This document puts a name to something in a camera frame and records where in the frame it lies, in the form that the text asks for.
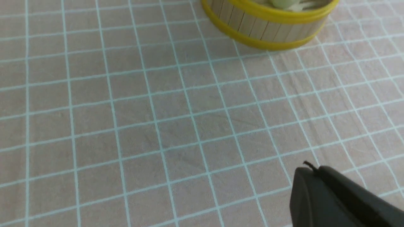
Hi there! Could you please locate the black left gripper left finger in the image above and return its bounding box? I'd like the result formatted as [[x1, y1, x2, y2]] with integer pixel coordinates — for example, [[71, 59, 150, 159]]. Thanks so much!
[[289, 161, 365, 227]]

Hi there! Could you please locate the pale green dumpling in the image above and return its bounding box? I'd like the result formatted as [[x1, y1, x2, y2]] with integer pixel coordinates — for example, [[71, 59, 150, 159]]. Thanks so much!
[[269, 0, 300, 10]]

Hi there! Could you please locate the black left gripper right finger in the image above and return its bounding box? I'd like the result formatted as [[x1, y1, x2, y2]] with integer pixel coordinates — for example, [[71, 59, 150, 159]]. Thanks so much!
[[317, 166, 404, 227]]

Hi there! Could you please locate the bamboo steamer tray yellow rim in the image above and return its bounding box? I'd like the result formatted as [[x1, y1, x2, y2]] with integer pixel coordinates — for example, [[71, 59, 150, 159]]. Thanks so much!
[[201, 0, 339, 51]]

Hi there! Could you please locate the pink checkered tablecloth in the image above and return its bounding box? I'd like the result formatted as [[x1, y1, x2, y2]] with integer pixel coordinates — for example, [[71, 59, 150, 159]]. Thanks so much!
[[0, 0, 403, 227]]

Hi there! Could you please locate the white dumpling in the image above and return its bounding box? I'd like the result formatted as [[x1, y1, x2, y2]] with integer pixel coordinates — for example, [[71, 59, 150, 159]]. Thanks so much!
[[285, 1, 316, 12]]

